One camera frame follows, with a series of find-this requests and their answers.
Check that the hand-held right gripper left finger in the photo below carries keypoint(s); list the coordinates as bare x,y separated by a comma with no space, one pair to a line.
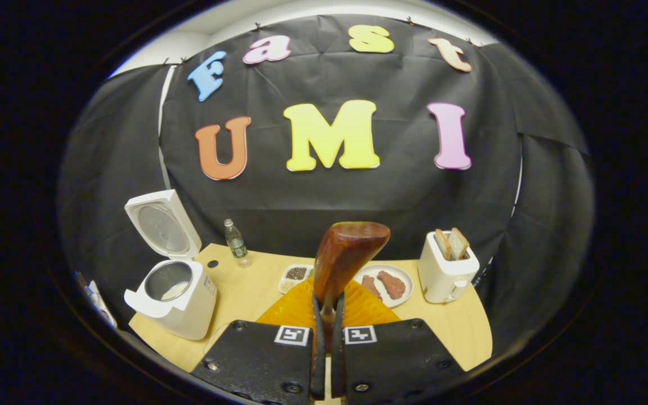
256,360

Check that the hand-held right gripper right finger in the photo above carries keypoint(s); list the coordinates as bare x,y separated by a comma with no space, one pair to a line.
397,360

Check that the white rice cooker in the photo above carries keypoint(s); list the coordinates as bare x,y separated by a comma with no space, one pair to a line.
189,309

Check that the brown wooden spoon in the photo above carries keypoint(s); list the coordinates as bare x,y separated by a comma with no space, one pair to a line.
343,259

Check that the brown meat piece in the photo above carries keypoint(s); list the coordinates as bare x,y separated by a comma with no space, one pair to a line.
372,287
391,284

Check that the white round plate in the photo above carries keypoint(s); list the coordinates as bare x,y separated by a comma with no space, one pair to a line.
405,278

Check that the white toaster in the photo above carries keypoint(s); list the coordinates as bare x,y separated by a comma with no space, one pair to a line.
445,281

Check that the white divided grain dish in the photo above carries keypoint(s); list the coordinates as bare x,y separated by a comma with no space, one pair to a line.
296,274

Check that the clear plastic water bottle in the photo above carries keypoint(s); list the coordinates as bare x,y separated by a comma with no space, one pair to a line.
236,243

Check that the toast bread slice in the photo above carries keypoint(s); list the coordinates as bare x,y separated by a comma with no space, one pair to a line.
442,244
459,243

